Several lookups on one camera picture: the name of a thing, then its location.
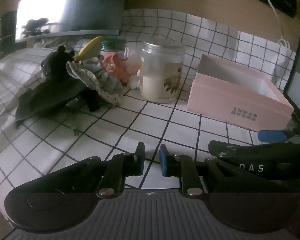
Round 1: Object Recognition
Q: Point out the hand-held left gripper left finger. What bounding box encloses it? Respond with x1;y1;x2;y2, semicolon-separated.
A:
61;142;146;200

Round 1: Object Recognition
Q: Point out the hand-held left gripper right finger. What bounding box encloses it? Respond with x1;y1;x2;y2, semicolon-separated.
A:
159;144;240;197

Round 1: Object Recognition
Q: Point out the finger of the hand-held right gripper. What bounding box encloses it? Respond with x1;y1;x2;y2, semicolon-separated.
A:
257;129;300;144
208;140;243;159

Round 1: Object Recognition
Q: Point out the white grid tablecloth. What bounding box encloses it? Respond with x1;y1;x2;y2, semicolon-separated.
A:
0;8;300;205

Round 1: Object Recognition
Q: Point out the pink cardboard box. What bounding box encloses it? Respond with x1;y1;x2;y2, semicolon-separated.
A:
186;54;295;132

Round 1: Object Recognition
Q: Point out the clear glass jar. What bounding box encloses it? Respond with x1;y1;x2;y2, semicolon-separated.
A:
139;41;186;104

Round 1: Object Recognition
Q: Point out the grey ruffled cloth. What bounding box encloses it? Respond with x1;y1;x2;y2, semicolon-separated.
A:
66;57;124;106

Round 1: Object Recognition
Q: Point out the pink pig plush toy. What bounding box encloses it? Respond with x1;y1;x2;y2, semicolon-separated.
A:
101;51;143;86

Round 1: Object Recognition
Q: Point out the black plush toy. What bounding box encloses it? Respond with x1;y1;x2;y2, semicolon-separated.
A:
14;46;101;128

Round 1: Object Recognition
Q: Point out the green lid jar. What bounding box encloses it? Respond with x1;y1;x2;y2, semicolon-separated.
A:
100;38;128;58

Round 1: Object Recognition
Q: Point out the yellow round sponge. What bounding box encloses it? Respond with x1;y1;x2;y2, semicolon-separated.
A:
74;36;104;63

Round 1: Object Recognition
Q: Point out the black computer monitor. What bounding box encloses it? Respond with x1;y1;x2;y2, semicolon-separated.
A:
14;0;127;42

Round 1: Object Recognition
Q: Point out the white charger cable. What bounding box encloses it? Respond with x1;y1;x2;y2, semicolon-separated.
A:
258;0;291;47

